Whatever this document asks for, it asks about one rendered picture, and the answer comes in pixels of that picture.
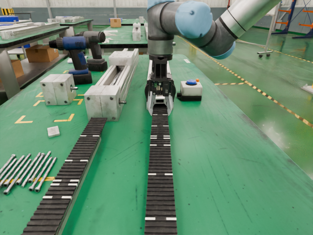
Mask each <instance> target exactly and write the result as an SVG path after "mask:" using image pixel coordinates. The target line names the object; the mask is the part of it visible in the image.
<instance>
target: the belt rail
mask: <svg viewBox="0 0 313 235"><path fill-rule="evenodd" d="M100 142H101V137H99V139H98V141H97V143H96V145H95V147H94V150H93V152H92V154H91V156H90V159H89V161H88V163H87V165H86V168H85V170H84V172H83V174H82V177H81V179H80V181H79V183H78V186H77V188H76V190H75V192H74V195H73V197H72V199H71V201H70V204H69V206H68V208H67V210H66V212H65V215H64V217H63V219H62V221H61V223H60V226H59V228H58V230H57V232H56V234H55V235H62V232H63V230H64V228H65V225H66V223H67V220H68V218H69V216H70V213H71V211H72V208H73V206H74V204H75V201H76V199H77V196H78V194H79V192H80V189H81V187H82V185H83V183H84V180H85V178H86V175H87V173H88V170H89V168H90V166H91V163H92V161H93V159H94V156H95V154H96V151H97V149H98V147H99V144H100Z"/></svg>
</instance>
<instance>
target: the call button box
mask: <svg viewBox="0 0 313 235"><path fill-rule="evenodd" d="M202 90H203V87H202V85H201V83H200V82H197V83H196V84H187V83H186V81H181V84H180V93H177V97H181V99H182V101H201V99H202V96H201V95H202Z"/></svg>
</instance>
